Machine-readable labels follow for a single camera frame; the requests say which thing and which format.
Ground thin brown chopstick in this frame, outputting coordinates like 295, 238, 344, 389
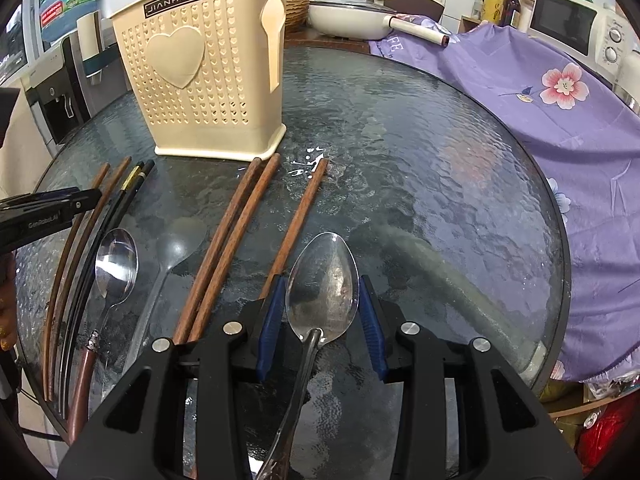
41, 161, 112, 402
50, 156, 131, 382

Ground large steel spoon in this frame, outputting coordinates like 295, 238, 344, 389
257, 232, 359, 479

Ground brown wooden chopstick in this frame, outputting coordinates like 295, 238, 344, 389
172, 157, 262, 344
188, 153, 281, 342
259, 158, 329, 299

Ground steel spoon brown handle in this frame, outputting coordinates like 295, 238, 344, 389
67, 228, 139, 444

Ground black chopstick gold band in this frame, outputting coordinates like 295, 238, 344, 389
58, 160, 144, 417

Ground left hand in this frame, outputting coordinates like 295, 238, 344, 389
0, 254, 17, 351

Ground water dispenser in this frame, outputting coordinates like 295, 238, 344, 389
25, 32, 130, 145

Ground beige plastic utensil holder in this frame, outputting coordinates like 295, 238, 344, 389
112, 0, 286, 162

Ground purple floral cloth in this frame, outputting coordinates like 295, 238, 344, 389
369, 23, 639, 384

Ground woven basket sink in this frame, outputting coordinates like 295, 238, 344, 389
285, 0, 309, 34

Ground white microwave oven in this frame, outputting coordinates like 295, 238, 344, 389
527, 0, 636, 84

